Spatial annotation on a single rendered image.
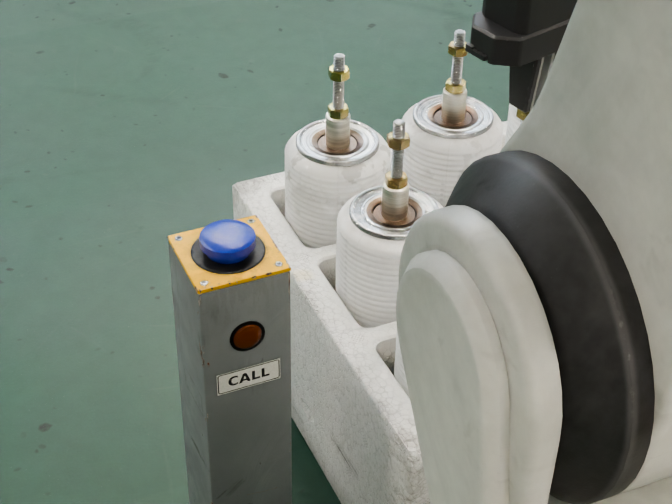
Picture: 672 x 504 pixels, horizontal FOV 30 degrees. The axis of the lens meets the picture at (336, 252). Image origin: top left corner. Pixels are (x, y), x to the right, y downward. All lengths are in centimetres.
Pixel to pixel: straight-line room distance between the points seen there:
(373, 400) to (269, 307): 13
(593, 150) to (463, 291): 7
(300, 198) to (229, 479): 27
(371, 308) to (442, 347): 57
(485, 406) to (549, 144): 10
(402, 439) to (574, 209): 52
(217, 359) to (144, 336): 41
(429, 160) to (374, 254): 17
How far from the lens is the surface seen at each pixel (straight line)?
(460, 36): 114
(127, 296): 137
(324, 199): 112
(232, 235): 89
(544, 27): 99
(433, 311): 48
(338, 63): 109
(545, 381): 45
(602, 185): 45
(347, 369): 102
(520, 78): 104
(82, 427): 123
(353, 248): 103
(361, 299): 106
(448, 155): 115
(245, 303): 89
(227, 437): 97
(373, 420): 100
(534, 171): 47
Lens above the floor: 86
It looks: 37 degrees down
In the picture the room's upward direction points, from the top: 1 degrees clockwise
